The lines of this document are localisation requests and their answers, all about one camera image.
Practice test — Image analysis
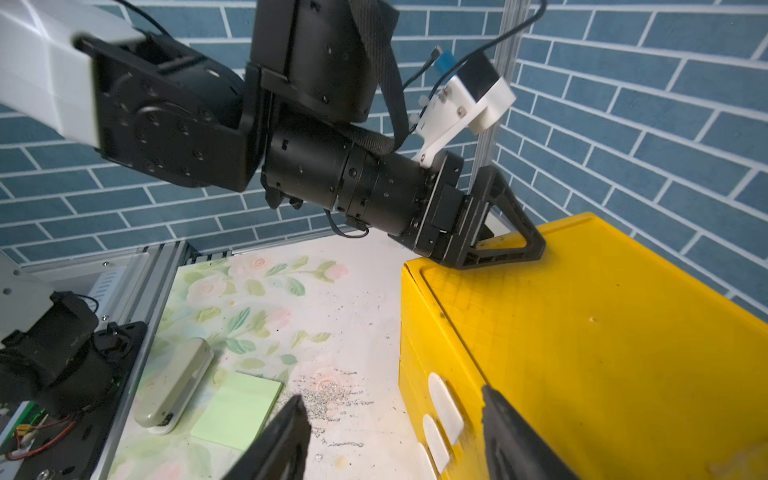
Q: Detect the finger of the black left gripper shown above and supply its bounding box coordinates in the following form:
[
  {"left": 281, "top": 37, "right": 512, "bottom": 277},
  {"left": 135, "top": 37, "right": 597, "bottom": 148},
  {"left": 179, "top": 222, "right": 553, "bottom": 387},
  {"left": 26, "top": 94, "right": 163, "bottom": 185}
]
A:
[{"left": 443, "top": 166, "right": 546, "bottom": 270}]

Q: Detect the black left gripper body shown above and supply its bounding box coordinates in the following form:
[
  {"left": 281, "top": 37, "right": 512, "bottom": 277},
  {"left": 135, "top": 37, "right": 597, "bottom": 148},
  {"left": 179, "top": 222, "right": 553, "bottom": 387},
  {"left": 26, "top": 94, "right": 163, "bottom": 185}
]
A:
[{"left": 392, "top": 150, "right": 480, "bottom": 260}]

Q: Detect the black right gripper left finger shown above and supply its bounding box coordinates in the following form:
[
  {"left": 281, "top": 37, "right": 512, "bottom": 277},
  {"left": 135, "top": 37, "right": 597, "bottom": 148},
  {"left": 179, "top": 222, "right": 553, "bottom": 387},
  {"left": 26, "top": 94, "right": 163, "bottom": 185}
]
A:
[{"left": 223, "top": 394, "right": 311, "bottom": 480}]

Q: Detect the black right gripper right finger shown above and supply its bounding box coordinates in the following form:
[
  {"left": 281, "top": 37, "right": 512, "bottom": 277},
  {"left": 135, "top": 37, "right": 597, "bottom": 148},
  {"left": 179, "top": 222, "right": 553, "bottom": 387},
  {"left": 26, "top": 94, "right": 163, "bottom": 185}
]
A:
[{"left": 482, "top": 385, "right": 577, "bottom": 479}]

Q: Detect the green sticky note pad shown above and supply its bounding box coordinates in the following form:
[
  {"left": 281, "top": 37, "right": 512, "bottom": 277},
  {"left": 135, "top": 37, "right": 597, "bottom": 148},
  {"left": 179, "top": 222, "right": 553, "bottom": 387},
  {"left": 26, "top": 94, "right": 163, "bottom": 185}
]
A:
[{"left": 191, "top": 372, "right": 283, "bottom": 451}]

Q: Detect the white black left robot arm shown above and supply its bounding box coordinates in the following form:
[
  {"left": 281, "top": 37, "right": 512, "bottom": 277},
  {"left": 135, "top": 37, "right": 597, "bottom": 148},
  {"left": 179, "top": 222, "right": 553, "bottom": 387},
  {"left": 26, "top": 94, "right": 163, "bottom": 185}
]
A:
[{"left": 1, "top": 1, "right": 546, "bottom": 270}]

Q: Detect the grey green stapler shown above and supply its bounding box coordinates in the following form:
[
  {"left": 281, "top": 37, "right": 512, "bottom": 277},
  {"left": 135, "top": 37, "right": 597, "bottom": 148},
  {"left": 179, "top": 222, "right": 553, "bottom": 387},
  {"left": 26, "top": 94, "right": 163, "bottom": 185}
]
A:
[{"left": 134, "top": 337, "right": 214, "bottom": 435}]

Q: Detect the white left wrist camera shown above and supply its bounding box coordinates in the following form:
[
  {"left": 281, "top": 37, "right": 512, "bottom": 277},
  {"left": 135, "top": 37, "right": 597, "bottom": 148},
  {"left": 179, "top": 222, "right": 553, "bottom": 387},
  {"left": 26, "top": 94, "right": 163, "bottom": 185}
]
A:
[{"left": 414, "top": 51, "right": 498, "bottom": 169}]

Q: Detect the aluminium corner post right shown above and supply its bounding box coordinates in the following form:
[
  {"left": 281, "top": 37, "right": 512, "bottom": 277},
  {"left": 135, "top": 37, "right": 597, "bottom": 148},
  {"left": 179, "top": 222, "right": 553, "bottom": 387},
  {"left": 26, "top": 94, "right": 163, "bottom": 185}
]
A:
[{"left": 470, "top": 0, "right": 532, "bottom": 185}]

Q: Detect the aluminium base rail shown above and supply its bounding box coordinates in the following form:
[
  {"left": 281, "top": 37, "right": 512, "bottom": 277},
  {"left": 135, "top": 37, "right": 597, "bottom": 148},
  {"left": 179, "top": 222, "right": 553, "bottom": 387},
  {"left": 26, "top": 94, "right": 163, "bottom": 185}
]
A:
[{"left": 0, "top": 239, "right": 199, "bottom": 480}]

